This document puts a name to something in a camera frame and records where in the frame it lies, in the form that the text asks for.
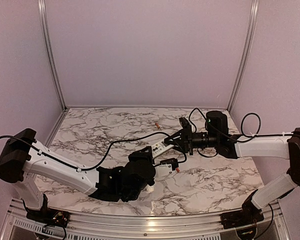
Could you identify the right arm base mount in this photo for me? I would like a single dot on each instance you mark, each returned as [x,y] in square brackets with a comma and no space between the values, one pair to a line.
[247,215]

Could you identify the left aluminium frame post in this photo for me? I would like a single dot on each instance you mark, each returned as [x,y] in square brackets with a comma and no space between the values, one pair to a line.
[49,51]

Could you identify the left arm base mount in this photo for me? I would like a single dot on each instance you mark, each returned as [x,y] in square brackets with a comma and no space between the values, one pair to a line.
[47,215]

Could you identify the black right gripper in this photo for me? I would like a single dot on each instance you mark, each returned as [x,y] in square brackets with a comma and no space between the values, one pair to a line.
[185,141]

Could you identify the grey white remote control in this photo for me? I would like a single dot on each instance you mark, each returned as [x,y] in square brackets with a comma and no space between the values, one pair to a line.
[160,148]

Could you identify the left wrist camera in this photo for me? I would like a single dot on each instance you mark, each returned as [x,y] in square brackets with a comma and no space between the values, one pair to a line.
[167,167]

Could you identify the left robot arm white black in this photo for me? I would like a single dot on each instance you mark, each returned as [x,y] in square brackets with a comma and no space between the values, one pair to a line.
[22,154]

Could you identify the right aluminium frame post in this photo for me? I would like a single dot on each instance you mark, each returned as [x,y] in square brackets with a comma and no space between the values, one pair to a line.
[249,38]

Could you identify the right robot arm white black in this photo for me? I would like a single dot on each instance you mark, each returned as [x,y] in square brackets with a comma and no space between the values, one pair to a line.
[234,146]

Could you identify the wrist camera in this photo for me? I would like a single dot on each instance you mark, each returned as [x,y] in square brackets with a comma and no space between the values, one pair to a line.
[167,167]
[184,123]

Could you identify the aluminium frame post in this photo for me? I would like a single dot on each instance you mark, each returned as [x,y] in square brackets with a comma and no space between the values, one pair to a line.
[249,38]
[49,51]

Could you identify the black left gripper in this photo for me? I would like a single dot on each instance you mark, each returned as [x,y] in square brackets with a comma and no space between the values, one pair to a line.
[139,155]

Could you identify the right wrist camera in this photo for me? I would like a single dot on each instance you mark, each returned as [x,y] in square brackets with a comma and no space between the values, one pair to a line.
[184,123]

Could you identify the front aluminium rail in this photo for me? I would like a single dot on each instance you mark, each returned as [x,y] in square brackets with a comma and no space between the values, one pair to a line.
[93,226]

